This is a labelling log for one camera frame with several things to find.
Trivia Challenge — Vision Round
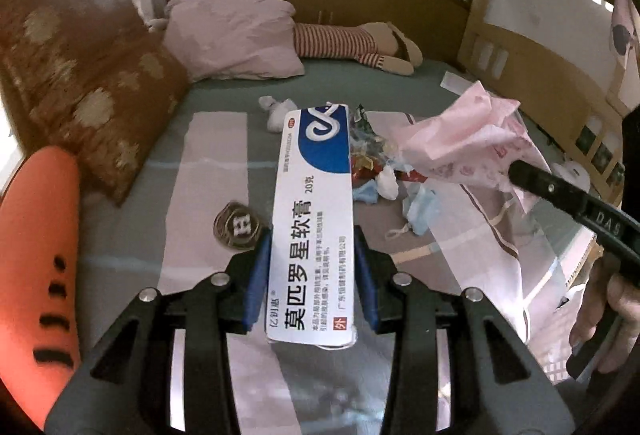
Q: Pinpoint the crumpled white tissue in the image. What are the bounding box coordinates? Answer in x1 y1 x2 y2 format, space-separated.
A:
258 96 299 133

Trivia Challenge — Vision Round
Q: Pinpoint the brown floral pillow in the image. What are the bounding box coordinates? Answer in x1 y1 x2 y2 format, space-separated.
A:
0 0 191 208

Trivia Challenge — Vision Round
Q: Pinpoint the crumpled green wrapper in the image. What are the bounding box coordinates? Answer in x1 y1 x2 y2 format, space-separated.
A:
349 105 398 156

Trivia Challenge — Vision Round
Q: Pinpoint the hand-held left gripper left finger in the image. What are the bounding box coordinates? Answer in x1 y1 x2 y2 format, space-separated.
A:
45 227 274 435

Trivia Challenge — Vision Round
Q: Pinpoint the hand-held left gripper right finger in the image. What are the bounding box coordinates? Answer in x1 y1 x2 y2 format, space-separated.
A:
351 225 577 435

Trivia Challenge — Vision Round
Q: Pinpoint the striped plush toy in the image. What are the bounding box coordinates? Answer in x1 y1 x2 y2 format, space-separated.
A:
292 21 425 76

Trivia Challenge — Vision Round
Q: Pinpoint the pink plastic bag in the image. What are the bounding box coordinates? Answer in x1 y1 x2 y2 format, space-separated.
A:
390 81 551 208

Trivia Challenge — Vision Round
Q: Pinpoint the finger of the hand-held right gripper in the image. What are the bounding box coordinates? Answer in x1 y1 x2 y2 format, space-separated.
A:
508 158 591 222

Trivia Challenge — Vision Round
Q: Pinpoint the pink pillow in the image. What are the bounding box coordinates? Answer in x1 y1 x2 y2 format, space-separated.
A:
162 0 305 83

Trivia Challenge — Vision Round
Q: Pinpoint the person's right hand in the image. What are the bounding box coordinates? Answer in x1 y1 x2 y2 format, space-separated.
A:
569 253 640 368

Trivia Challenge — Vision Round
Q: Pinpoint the small white object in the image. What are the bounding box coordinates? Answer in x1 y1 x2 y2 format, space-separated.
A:
552 159 593 188

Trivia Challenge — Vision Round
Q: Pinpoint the white and blue medicine box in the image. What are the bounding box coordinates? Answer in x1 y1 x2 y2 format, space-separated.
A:
265 102 359 352

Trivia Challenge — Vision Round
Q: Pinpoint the blue face mask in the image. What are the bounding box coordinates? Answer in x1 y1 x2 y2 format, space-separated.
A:
385 185 442 240

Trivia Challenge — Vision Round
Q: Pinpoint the small white tissue ball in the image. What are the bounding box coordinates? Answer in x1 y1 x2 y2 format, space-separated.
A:
375 165 400 200

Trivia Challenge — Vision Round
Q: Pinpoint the bed with green sheet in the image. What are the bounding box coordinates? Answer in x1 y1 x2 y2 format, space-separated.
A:
75 57 616 435

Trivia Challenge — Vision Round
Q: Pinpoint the crumpled blue cloth scrap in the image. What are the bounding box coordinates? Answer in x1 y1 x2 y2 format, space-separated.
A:
351 182 383 206

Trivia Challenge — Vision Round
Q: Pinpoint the flat white paper box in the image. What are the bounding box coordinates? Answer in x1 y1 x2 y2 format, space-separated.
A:
441 71 478 93

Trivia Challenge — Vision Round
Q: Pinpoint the orange cushion with black marks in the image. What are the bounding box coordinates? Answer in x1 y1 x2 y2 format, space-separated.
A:
0 146 83 431

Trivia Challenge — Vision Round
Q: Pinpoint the pale striped blanket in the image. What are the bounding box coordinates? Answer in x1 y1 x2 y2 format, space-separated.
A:
150 107 601 435

